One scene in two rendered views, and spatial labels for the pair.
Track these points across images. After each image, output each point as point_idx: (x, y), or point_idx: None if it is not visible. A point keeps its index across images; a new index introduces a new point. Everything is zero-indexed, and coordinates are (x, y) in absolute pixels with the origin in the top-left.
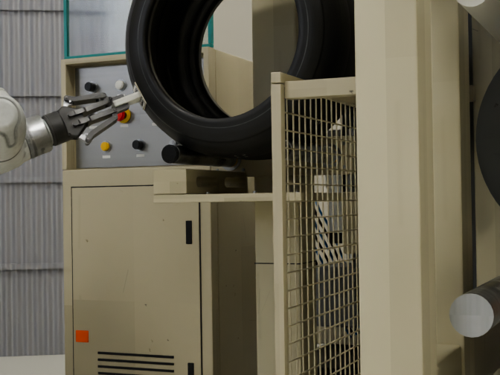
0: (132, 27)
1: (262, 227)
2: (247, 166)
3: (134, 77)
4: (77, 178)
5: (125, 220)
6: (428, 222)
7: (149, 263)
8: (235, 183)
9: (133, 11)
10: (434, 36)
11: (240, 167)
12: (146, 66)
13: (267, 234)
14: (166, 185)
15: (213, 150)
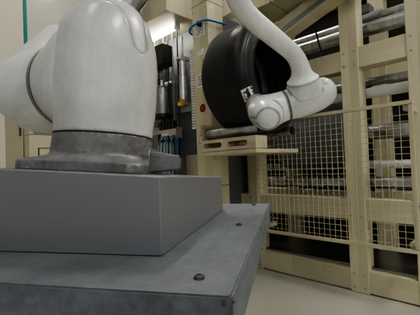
0: (247, 56)
1: (216, 168)
2: (214, 138)
3: (247, 84)
4: (44, 142)
5: None
6: None
7: None
8: (211, 146)
9: (247, 48)
10: (363, 97)
11: (212, 139)
12: (255, 80)
13: (218, 171)
14: (260, 143)
15: None
